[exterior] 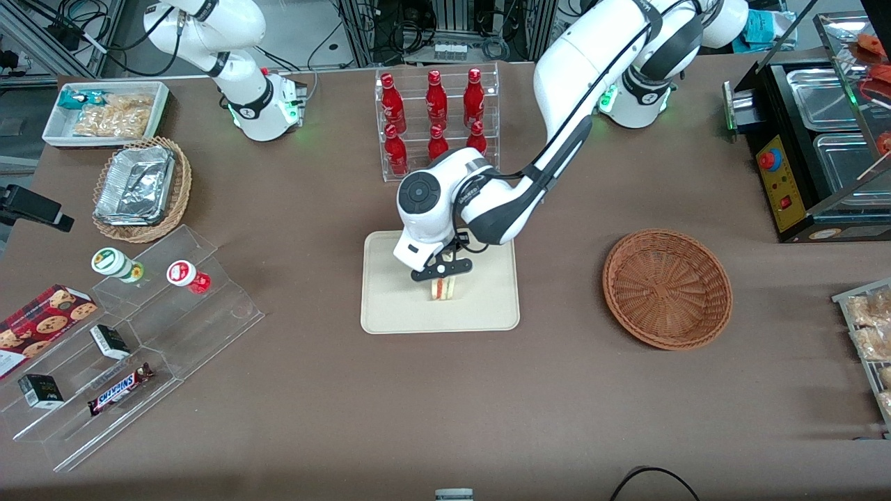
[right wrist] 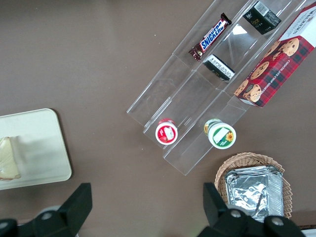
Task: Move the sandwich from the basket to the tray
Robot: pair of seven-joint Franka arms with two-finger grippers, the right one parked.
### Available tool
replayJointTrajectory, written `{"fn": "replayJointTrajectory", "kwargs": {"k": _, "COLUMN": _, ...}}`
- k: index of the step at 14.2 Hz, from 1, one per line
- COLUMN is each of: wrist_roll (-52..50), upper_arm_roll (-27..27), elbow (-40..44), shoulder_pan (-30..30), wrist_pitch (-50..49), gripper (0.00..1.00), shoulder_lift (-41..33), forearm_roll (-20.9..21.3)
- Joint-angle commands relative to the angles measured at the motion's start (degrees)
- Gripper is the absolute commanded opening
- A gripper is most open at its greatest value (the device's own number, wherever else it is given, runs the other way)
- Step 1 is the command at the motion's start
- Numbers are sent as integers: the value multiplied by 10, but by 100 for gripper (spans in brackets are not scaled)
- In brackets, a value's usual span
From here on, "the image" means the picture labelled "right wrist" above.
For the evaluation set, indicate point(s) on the beige plastic tray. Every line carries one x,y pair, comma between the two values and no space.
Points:
42,148

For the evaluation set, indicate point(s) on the Snickers chocolate bar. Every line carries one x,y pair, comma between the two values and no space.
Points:
211,37

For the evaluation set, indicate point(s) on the clear acrylic stepped stand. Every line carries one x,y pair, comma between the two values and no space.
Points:
187,93

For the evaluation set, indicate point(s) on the light tan wicker basket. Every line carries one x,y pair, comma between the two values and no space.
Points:
251,159

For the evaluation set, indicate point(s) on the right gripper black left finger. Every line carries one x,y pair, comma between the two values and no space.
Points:
74,207

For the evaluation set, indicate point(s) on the small black box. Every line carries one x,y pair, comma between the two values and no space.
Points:
262,18
219,68

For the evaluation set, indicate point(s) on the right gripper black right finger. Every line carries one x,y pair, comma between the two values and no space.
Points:
214,202

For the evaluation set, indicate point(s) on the stack of foil trays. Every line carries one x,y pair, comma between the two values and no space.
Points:
254,190

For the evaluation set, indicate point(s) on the red tartan cookie box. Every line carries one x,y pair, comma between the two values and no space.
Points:
279,69

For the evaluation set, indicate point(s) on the red-lidded small jar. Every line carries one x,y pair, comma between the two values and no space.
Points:
166,133

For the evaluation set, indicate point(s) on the triangular sandwich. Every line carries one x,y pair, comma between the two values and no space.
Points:
8,160

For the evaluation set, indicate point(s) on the green-lidded small jar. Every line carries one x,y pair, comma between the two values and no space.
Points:
221,134

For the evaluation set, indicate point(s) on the white rectangular bin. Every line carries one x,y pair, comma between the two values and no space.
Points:
310,233

